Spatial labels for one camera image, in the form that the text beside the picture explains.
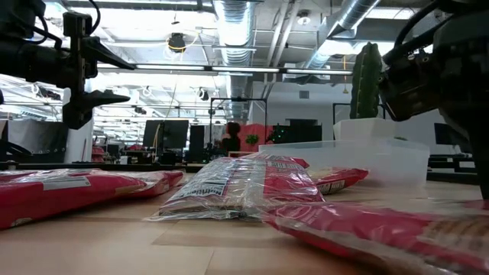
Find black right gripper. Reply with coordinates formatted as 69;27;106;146
380;36;465;122

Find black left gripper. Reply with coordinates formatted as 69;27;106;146
11;11;137;130

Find red snack bag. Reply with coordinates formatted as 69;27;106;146
144;152;325;222

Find black monitor on arm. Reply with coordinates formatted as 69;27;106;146
433;122;474;154

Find large red popcorn bag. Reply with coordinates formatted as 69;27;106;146
0;168;149;230

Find tall green cactus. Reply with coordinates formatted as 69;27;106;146
349;41;384;120

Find white column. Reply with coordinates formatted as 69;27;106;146
63;87;95;164

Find black ceiling fixture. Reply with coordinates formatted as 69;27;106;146
167;31;187;53

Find clear plastic basket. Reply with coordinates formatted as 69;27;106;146
258;137;431;188

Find black computer monitor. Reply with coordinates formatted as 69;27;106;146
142;119;190;150

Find black tower box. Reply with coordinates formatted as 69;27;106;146
189;125;206;162

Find dark plant with green lights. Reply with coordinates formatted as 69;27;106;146
267;123;292;145

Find person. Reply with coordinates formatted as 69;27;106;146
220;121;242;154

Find orange-red panel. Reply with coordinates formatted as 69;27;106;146
239;123;274;153

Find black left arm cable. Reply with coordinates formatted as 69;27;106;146
33;0;102;50

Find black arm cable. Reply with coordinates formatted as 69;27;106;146
383;0;455;65
33;0;102;50

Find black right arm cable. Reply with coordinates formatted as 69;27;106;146
383;0;455;65

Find black frame rail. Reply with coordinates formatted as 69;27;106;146
0;161;208;173

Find slanted silver ventilation duct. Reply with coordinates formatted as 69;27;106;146
303;0;383;70

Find black cable loop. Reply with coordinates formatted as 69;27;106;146
0;138;34;157

